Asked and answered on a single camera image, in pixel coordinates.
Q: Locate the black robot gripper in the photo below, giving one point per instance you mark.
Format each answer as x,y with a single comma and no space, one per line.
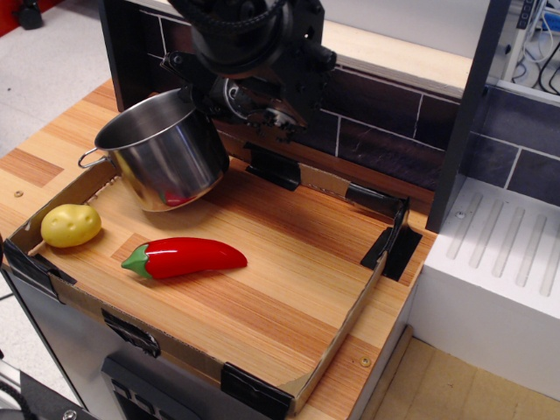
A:
257,63

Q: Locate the stainless steel pot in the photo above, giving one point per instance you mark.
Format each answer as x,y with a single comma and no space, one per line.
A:
167,152

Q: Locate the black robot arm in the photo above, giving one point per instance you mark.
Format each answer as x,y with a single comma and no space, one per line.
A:
257,63

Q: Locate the cardboard fence with black tape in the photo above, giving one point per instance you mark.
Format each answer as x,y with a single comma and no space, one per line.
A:
303,331

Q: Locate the red toy chili pepper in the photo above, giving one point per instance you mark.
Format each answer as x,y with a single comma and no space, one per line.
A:
178,256

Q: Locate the yellow toy potato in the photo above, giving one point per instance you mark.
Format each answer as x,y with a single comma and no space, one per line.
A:
70,225

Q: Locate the white dish drainer sink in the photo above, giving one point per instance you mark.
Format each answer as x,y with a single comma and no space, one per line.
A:
488,292

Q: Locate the dark grey vertical post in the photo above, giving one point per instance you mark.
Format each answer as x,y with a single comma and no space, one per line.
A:
458,155

